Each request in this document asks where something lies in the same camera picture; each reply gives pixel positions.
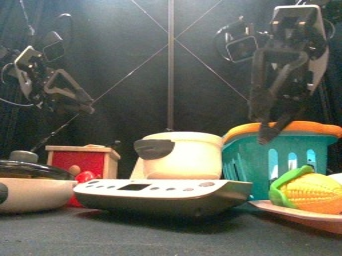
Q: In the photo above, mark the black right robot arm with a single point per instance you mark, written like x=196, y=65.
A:
x=333, y=16

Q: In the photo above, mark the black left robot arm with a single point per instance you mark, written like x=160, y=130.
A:
x=6, y=55

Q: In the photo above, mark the teal basket orange rim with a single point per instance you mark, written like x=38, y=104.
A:
x=249, y=160

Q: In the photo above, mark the red wooden box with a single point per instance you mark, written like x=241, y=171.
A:
x=89, y=160

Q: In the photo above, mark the glass lid grey knob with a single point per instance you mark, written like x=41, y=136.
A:
x=27, y=168

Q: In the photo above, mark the yellow toy corn green husk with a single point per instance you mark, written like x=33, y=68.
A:
x=312, y=193

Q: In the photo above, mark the red toy vegetable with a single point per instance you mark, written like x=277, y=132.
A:
x=86, y=176

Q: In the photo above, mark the cream toy pan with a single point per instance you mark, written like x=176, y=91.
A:
x=34, y=195

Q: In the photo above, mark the pink plate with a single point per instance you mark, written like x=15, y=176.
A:
x=303, y=218

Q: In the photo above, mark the white toy appliance base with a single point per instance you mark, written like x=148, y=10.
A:
x=169, y=196

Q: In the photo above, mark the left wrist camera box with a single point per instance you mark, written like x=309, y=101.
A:
x=54, y=48

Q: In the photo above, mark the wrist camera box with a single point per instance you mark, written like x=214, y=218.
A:
x=54, y=48
x=243, y=48

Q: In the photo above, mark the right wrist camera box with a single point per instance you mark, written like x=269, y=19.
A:
x=243, y=48

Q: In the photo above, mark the vertical metal frame pole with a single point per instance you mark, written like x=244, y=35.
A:
x=170, y=83

